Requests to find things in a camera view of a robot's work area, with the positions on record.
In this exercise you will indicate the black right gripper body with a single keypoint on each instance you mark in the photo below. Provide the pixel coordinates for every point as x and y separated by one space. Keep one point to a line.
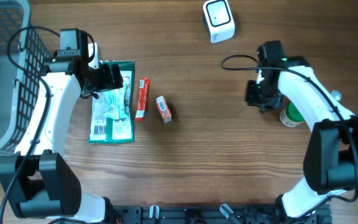
265 98

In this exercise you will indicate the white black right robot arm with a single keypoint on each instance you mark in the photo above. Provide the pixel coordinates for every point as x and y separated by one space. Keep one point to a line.
330 165

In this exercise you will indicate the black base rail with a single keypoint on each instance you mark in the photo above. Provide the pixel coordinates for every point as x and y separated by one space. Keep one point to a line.
254 213

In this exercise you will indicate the yellow liquid bottle silver cap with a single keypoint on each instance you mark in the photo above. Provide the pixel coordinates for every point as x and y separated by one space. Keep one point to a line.
336 94

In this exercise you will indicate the red stick sachet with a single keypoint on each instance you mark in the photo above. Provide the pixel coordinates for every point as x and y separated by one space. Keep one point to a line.
144 85

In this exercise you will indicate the green lid jar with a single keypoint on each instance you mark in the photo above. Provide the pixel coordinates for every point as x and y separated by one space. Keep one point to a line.
290 116

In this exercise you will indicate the white barcode scanner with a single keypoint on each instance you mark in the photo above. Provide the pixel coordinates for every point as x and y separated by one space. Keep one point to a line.
218 20

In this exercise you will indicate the light green wipes pack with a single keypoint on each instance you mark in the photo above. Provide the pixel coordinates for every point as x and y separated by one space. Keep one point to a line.
116 105

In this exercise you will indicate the green glove package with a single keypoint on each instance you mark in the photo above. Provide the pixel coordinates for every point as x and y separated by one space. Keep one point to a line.
104 130

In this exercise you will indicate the grey plastic mesh basket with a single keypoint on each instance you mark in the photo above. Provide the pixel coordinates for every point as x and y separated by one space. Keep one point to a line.
22 52

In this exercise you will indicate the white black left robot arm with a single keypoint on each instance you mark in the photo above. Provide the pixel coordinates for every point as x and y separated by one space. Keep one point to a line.
37 181

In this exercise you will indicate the red white tissue pack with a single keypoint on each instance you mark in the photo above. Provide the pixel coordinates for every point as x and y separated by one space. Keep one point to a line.
163 109

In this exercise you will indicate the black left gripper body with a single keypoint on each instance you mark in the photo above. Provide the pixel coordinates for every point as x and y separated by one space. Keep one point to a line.
102 79

